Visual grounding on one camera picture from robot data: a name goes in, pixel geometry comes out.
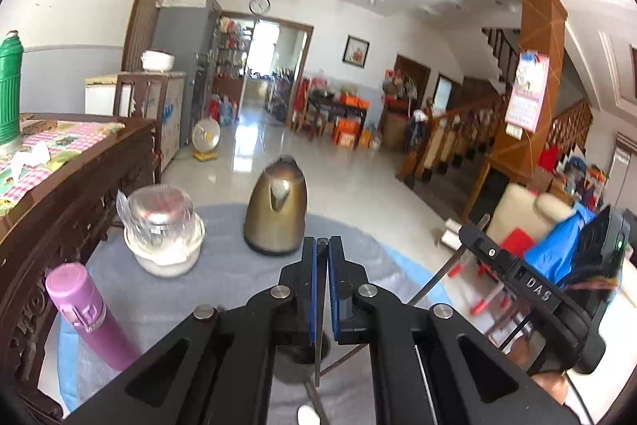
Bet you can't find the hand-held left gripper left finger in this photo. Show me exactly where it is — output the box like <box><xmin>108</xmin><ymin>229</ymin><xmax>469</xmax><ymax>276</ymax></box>
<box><xmin>64</xmin><ymin>237</ymin><xmax>319</xmax><ymax>425</ymax></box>

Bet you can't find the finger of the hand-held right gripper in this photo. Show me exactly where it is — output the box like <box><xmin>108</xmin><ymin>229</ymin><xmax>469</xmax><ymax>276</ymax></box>
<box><xmin>458</xmin><ymin>223</ymin><xmax>523</xmax><ymax>286</ymax></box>

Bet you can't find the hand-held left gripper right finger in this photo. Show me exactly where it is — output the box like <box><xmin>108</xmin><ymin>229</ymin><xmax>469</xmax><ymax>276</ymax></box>
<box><xmin>328</xmin><ymin>236</ymin><xmax>588</xmax><ymax>425</ymax></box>

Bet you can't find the black utensil holder cup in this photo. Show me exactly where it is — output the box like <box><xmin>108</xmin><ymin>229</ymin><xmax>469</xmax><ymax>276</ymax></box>
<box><xmin>271</xmin><ymin>335</ymin><xmax>333</xmax><ymax>387</ymax></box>

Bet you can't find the thin metal chopstick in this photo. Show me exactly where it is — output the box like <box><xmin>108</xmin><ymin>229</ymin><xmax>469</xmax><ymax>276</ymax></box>
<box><xmin>313</xmin><ymin>238</ymin><xmax>329</xmax><ymax>388</ymax></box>

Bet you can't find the person's right hand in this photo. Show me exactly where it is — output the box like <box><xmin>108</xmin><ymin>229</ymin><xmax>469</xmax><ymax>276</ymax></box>
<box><xmin>528</xmin><ymin>370</ymin><xmax>573</xmax><ymax>406</ymax></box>

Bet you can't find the beige armchair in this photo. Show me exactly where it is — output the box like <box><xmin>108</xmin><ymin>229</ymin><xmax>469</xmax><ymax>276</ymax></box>
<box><xmin>485</xmin><ymin>182</ymin><xmax>578</xmax><ymax>257</ymax></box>

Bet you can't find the red white stool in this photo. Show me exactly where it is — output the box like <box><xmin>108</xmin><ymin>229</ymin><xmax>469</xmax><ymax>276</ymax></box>
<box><xmin>438</xmin><ymin>228</ymin><xmax>538</xmax><ymax>336</ymax></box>

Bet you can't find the blue plastic bag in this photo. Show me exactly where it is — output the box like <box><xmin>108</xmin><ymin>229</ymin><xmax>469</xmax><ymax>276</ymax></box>
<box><xmin>522</xmin><ymin>203</ymin><xmax>598</xmax><ymax>286</ymax></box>

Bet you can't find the gold electric kettle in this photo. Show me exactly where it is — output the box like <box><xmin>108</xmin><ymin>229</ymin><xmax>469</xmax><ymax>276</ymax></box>
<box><xmin>242</xmin><ymin>155</ymin><xmax>307</xmax><ymax>257</ymax></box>

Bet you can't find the wooden stair railing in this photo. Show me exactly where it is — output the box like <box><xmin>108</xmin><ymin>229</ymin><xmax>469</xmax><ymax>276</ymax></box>
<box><xmin>395</xmin><ymin>94</ymin><xmax>508</xmax><ymax>187</ymax></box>

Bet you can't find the white bowl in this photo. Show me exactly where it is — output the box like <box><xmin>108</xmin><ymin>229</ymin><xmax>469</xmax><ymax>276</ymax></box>
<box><xmin>123</xmin><ymin>213</ymin><xmax>206</xmax><ymax>278</ymax></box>

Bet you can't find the orange gift box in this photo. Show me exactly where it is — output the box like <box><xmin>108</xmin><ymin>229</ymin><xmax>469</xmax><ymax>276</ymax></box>
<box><xmin>332</xmin><ymin>116</ymin><xmax>364</xmax><ymax>149</ymax></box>

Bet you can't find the plastic-wrapped steel bowl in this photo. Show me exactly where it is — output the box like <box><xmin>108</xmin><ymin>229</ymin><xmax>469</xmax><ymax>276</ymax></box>
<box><xmin>115</xmin><ymin>185</ymin><xmax>197</xmax><ymax>247</ymax></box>

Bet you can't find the wooden side table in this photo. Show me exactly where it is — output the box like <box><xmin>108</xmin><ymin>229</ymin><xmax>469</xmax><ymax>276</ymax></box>
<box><xmin>291</xmin><ymin>91</ymin><xmax>369</xmax><ymax>142</ymax></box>

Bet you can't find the small floor fan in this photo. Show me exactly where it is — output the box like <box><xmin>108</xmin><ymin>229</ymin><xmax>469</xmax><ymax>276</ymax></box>
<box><xmin>191</xmin><ymin>117</ymin><xmax>222</xmax><ymax>162</ymax></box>

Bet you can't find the pink thermos bottle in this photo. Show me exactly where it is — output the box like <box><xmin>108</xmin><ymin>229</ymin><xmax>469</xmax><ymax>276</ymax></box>
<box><xmin>45</xmin><ymin>262</ymin><xmax>140</xmax><ymax>372</ymax></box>

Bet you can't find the white chest freezer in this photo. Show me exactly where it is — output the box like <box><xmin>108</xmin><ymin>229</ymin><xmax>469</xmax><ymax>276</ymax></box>
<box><xmin>84</xmin><ymin>71</ymin><xmax>187</xmax><ymax>172</ymax></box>

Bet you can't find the wooden pillar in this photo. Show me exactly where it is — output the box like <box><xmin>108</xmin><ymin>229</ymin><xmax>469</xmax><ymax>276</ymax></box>
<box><xmin>485</xmin><ymin>0</ymin><xmax>568</xmax><ymax>187</ymax></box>

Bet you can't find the dark wooden table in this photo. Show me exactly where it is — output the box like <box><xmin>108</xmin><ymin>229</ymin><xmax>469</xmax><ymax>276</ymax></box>
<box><xmin>0</xmin><ymin>114</ymin><xmax>162</xmax><ymax>421</ymax></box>

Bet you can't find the blue table cover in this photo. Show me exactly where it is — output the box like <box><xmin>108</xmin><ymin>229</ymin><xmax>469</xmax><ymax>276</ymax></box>
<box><xmin>57</xmin><ymin>203</ymin><xmax>453</xmax><ymax>413</ymax></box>

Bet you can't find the glass display shelf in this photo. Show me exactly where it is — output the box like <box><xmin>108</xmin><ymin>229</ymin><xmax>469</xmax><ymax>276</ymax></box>
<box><xmin>211</xmin><ymin>17</ymin><xmax>254</xmax><ymax>107</ymax></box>

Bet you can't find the wooden chair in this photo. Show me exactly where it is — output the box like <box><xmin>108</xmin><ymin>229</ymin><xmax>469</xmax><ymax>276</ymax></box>
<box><xmin>113</xmin><ymin>74</ymin><xmax>165</xmax><ymax>187</ymax></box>

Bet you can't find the white rice cooker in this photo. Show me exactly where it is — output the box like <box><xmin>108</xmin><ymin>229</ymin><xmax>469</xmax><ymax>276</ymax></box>
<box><xmin>141</xmin><ymin>49</ymin><xmax>176</xmax><ymax>72</ymax></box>

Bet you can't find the grey refrigerator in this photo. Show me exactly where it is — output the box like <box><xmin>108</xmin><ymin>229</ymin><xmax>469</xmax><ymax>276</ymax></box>
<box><xmin>149</xmin><ymin>0</ymin><xmax>222</xmax><ymax>157</ymax></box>

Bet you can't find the checkered tablecloth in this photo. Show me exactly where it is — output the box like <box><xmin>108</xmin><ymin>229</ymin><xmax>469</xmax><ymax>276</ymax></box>
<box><xmin>0</xmin><ymin>119</ymin><xmax>125</xmax><ymax>217</ymax></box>

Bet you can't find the crumpled white tissue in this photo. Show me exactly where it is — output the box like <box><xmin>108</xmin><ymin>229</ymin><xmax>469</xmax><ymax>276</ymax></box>
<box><xmin>10</xmin><ymin>141</ymin><xmax>51</xmax><ymax>172</ymax></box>

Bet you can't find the green thermos flask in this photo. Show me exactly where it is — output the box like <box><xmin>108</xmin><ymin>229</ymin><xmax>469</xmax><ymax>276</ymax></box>
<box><xmin>0</xmin><ymin>29</ymin><xmax>25</xmax><ymax>147</ymax></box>

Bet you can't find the pink wall calendar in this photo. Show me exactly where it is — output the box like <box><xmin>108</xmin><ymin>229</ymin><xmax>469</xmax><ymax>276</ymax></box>
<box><xmin>504</xmin><ymin>51</ymin><xmax>551</xmax><ymax>132</ymax></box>

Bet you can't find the framed wall picture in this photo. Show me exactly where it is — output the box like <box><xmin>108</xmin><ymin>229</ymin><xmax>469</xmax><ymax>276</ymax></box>
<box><xmin>343</xmin><ymin>35</ymin><xmax>370</xmax><ymax>68</ymax></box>

